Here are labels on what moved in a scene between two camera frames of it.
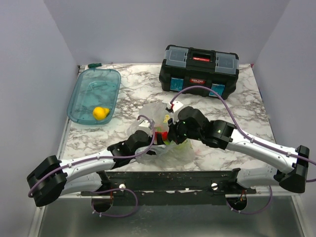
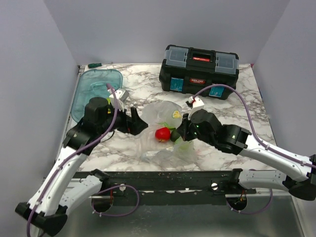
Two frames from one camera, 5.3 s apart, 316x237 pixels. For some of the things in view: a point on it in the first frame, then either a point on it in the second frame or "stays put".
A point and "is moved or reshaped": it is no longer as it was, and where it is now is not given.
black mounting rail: (171, 188) stays put
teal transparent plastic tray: (93, 88) stays put
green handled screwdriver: (94, 65) stays put
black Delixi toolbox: (187, 66) stays put
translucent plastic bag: (165, 153) is moved or reshaped
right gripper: (172, 133) → (182, 129)
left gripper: (159, 140) → (136, 123)
